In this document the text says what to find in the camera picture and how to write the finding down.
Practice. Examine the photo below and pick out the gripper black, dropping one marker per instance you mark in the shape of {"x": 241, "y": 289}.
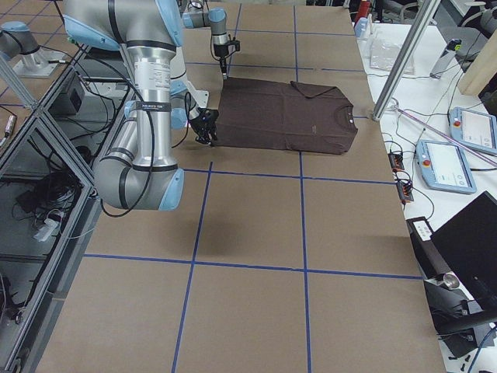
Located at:
{"x": 220, "y": 52}
{"x": 200, "y": 125}

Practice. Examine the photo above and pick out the dark brown t-shirt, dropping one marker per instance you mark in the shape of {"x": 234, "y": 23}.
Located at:
{"x": 291, "y": 116}

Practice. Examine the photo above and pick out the third robot arm grey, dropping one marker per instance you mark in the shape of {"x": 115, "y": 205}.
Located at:
{"x": 35, "y": 61}

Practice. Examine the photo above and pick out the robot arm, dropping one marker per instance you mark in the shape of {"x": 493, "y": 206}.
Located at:
{"x": 139, "y": 172}
{"x": 198, "y": 14}

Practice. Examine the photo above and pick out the red cylinder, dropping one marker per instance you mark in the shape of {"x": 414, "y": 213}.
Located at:
{"x": 363, "y": 8}

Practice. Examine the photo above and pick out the clear plastic bag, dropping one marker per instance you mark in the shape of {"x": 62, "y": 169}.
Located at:
{"x": 383, "y": 54}

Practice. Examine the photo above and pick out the black power strip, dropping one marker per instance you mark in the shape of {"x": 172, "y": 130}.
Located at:
{"x": 403, "y": 180}

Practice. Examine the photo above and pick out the near teach pendant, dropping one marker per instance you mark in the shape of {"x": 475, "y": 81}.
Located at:
{"x": 444, "y": 167}

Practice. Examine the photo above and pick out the teach pendant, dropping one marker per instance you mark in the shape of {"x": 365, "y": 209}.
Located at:
{"x": 474, "y": 129}
{"x": 444, "y": 167}

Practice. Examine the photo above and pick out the far teach pendant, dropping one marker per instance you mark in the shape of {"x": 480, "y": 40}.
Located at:
{"x": 474, "y": 129}

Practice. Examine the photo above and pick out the black monitor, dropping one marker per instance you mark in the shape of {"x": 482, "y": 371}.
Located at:
{"x": 458, "y": 261}

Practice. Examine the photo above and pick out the aluminium frame rack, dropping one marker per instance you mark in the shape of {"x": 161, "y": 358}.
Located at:
{"x": 49, "y": 203}

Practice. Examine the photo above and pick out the aluminium camera mast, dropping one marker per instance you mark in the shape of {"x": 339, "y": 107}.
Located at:
{"x": 415, "y": 33}

